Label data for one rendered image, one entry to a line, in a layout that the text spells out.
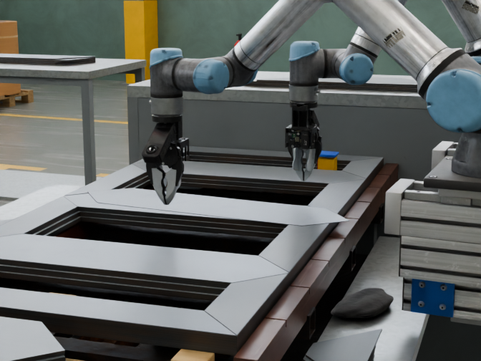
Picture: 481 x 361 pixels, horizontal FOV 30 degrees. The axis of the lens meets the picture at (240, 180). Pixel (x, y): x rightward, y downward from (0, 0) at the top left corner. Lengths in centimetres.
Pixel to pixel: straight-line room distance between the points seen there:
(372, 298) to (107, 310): 71
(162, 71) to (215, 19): 1006
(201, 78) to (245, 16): 996
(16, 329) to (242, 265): 51
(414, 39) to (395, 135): 127
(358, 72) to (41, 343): 105
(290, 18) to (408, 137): 106
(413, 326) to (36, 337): 87
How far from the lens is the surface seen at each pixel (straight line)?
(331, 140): 301
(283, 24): 202
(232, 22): 1202
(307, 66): 229
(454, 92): 167
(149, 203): 234
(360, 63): 217
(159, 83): 207
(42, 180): 555
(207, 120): 312
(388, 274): 234
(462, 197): 183
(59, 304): 166
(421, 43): 172
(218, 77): 200
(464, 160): 185
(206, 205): 230
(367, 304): 205
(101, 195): 244
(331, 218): 219
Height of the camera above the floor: 142
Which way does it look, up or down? 13 degrees down
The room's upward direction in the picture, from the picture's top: straight up
